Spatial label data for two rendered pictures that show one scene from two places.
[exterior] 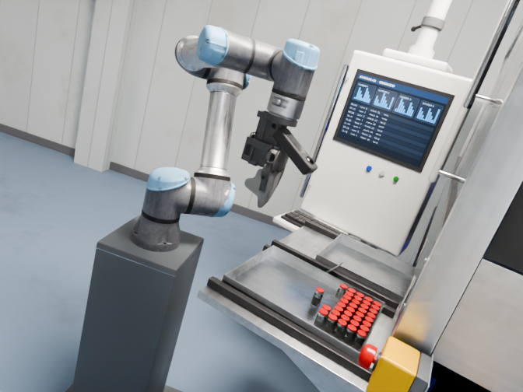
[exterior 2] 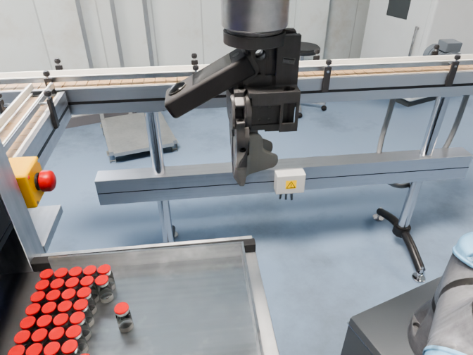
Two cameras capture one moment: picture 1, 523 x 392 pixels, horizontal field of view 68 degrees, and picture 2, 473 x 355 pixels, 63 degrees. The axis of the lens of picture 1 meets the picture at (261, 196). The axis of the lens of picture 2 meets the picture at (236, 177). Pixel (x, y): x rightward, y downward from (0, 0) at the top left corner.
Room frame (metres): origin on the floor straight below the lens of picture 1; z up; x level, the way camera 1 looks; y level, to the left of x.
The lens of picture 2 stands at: (1.23, -0.24, 1.40)
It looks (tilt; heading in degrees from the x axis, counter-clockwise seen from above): 34 degrees down; 150
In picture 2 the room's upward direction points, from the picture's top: straight up
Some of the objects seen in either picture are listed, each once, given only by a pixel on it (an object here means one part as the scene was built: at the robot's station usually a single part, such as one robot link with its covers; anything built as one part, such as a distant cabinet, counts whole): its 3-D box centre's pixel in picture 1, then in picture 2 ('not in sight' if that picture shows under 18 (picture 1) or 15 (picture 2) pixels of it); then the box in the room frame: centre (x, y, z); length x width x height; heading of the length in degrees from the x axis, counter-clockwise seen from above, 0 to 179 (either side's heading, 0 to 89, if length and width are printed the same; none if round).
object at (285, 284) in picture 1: (306, 295); (143, 318); (0.85, -0.18, 0.90); 0.34 x 0.26 x 0.04; 66
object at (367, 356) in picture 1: (371, 358); (43, 181); (0.55, -0.25, 0.99); 0.04 x 0.04 x 0.04; 67
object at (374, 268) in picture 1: (377, 271); not in sight; (1.12, -0.42, 0.90); 0.34 x 0.26 x 0.04; 67
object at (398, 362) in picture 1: (398, 373); (18, 182); (0.53, -0.29, 0.99); 0.08 x 0.07 x 0.07; 67
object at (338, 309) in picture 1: (339, 310); (82, 320); (0.81, -0.26, 0.90); 0.18 x 0.02 x 0.05; 156
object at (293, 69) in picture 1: (295, 70); not in sight; (0.85, 0.01, 1.39); 0.09 x 0.08 x 0.11; 27
